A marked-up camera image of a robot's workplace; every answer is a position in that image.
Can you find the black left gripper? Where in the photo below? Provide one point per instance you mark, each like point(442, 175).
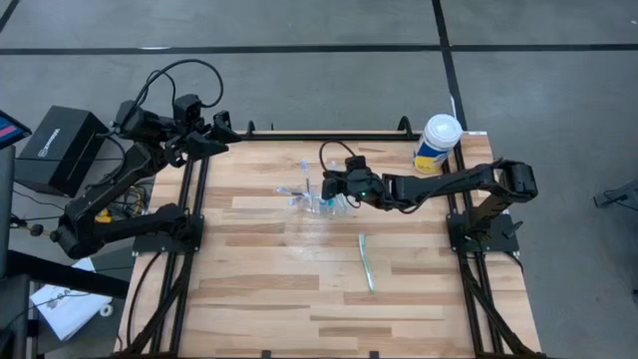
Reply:
point(179, 144)

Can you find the white paper sheets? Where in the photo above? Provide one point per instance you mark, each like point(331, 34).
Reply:
point(70, 311)

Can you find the purple toothbrush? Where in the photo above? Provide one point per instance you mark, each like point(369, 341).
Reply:
point(305, 174)
point(289, 191)

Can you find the clear acrylic organizer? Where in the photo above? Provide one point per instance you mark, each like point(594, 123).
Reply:
point(314, 207)

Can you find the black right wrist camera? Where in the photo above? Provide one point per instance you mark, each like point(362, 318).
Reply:
point(333, 188)

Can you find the black furniture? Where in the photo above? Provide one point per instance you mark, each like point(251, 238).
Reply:
point(7, 199)

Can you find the black aluminium frame rail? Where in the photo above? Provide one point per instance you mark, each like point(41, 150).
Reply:
point(185, 189)
point(202, 189)
point(471, 304)
point(461, 154)

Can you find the black equipment box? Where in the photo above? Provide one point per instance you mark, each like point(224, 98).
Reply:
point(60, 149)

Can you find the blue yellow wipes canister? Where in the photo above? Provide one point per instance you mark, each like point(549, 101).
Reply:
point(441, 134)

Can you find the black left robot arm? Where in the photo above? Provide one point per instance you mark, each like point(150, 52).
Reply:
point(114, 184)

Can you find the tablet with pink blue screen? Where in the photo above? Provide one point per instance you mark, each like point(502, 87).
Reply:
point(10, 130)

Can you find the black ball knob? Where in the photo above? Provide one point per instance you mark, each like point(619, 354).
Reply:
point(36, 230)

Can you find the black floor bar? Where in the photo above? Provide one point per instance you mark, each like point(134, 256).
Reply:
point(65, 276)

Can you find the yellow connector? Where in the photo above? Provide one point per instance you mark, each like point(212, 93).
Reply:
point(103, 217)

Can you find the white tape roll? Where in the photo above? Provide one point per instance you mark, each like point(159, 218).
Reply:
point(101, 310)

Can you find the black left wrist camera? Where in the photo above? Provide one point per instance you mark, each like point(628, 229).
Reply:
point(187, 109)

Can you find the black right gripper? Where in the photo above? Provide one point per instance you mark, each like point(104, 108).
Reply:
point(366, 189)

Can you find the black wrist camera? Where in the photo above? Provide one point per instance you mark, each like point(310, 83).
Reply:
point(187, 109)
point(333, 188)

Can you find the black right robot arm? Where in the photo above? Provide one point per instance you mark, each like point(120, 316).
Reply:
point(438, 184)

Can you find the green toothbrush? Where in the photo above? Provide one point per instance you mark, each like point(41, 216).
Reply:
point(365, 261)

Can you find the black table edge rail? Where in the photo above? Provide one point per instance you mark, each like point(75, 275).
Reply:
point(324, 136)

